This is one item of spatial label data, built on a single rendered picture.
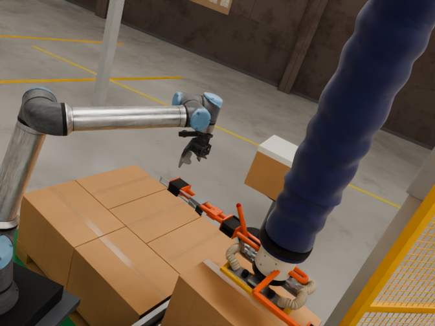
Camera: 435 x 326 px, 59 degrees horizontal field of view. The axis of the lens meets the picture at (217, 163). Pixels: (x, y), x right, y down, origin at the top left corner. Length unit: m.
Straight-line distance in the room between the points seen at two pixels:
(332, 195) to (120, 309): 1.38
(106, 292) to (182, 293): 0.60
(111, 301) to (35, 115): 1.28
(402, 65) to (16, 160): 1.38
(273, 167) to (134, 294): 1.64
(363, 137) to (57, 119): 1.03
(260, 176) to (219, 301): 1.75
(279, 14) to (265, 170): 6.91
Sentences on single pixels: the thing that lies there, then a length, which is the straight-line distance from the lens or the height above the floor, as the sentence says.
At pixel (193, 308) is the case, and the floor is 0.85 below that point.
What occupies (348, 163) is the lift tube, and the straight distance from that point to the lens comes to 1.41.
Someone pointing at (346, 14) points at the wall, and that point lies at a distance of 9.75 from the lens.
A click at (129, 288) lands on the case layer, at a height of 0.54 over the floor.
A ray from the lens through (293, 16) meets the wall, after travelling 9.85.
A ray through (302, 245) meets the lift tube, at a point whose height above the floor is 1.40.
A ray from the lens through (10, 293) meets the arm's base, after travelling 1.79.
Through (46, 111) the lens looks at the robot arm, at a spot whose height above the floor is 1.64.
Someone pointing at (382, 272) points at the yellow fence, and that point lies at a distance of 2.04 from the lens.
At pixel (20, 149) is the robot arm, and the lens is 1.60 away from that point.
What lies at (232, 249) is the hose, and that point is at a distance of 1.75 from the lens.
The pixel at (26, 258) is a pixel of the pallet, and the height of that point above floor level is 0.08.
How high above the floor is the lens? 2.24
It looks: 26 degrees down
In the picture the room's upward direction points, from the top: 20 degrees clockwise
